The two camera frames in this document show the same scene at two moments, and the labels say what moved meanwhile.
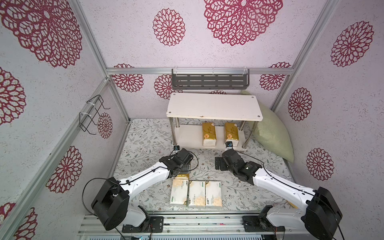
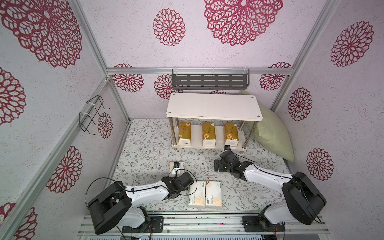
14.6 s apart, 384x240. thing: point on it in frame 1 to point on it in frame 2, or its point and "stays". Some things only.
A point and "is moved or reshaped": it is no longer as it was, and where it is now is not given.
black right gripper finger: [220, 163] stays
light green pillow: [272, 131] stays
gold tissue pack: [231, 133] stays
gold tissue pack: [209, 134] stays
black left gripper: [187, 168] to [168, 178]
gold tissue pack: [183, 176] is moved or reshaped
